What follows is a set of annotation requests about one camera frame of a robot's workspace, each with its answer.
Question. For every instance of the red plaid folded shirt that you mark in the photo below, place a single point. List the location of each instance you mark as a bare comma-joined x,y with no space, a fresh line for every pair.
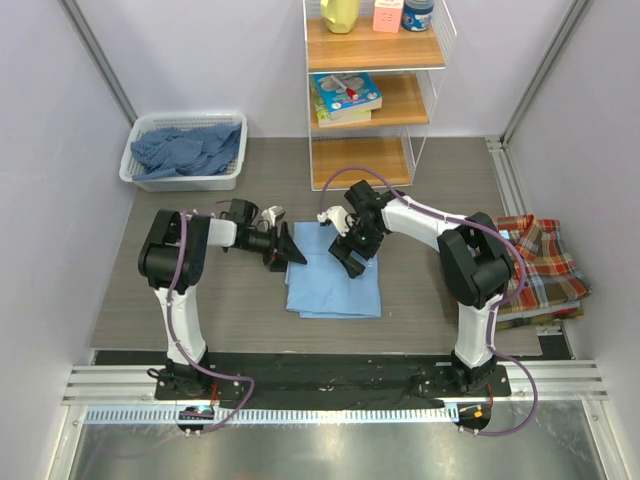
552,276

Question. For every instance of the white plastic basket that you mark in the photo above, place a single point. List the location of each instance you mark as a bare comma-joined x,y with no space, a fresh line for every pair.
184,121

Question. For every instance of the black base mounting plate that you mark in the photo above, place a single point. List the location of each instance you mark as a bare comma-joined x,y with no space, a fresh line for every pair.
353,382

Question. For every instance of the green book underneath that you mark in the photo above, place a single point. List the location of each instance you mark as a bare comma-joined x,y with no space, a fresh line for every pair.
321,117

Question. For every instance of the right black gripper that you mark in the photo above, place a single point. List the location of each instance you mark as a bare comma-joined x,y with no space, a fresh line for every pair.
341,250

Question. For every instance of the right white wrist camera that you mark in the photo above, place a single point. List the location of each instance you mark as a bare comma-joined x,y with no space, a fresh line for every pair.
337,216

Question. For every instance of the yellow bottle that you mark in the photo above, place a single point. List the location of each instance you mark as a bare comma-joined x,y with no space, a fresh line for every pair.
340,16

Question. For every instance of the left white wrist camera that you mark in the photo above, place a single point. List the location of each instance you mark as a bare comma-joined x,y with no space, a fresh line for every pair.
271,216

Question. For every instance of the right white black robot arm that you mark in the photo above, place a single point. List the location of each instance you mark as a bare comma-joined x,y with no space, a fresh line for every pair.
473,256

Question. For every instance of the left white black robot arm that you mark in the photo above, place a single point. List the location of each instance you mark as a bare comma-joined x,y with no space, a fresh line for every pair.
172,260

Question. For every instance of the pink box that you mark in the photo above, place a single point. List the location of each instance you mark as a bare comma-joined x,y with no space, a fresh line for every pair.
387,15

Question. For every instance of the light blue long sleeve shirt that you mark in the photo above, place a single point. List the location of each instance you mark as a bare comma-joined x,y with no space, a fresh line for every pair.
321,288

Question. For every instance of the red white marker pen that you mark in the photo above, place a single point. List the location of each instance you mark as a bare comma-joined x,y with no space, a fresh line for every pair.
352,94

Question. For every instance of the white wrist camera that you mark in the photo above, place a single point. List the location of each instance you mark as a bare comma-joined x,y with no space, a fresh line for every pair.
271,216
337,216

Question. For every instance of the dark blue checked shirt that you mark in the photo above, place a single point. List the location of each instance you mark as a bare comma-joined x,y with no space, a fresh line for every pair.
172,152

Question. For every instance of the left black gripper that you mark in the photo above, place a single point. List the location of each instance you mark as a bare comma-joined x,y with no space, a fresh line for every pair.
281,250

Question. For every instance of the blue tin can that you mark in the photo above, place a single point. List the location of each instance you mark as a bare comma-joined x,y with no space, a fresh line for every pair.
417,14

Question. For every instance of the white slotted cable duct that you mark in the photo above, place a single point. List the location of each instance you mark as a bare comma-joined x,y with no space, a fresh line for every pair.
187,415

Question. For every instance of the white wire wooden shelf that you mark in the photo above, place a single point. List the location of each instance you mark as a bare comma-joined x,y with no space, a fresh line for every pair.
373,71

